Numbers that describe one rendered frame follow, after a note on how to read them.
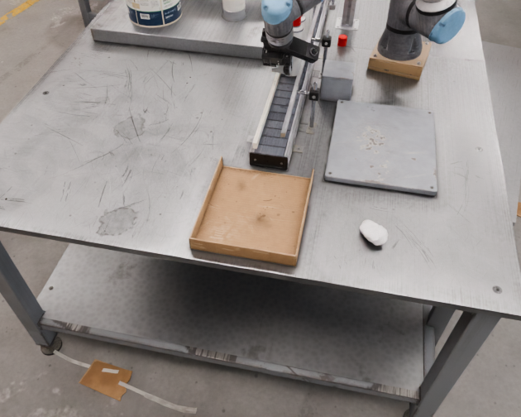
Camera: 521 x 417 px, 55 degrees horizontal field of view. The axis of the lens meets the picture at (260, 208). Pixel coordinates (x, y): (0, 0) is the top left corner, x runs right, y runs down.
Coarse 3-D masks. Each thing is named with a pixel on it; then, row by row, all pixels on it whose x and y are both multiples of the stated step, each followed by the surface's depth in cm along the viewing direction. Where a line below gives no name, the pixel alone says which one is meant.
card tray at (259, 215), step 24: (216, 168) 135; (240, 168) 141; (216, 192) 134; (240, 192) 134; (264, 192) 134; (288, 192) 134; (216, 216) 129; (240, 216) 129; (264, 216) 129; (288, 216) 129; (192, 240) 119; (216, 240) 123; (240, 240) 123; (264, 240) 123; (288, 240) 123; (288, 264) 118
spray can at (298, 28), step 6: (300, 18) 150; (294, 24) 150; (300, 24) 151; (294, 30) 151; (300, 30) 151; (300, 36) 153; (294, 60) 158; (300, 60) 160; (294, 66) 160; (294, 72) 161
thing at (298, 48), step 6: (294, 36) 139; (294, 42) 139; (300, 42) 140; (306, 42) 140; (288, 48) 138; (294, 48) 139; (300, 48) 140; (306, 48) 140; (312, 48) 141; (318, 48) 142; (294, 54) 140; (300, 54) 139; (306, 54) 140; (312, 54) 140; (318, 54) 142; (306, 60) 142; (312, 60) 142
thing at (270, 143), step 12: (324, 0) 199; (288, 84) 160; (300, 84) 160; (276, 96) 156; (288, 96) 156; (276, 108) 152; (276, 120) 148; (264, 132) 144; (276, 132) 144; (288, 132) 144; (264, 144) 140; (276, 144) 140
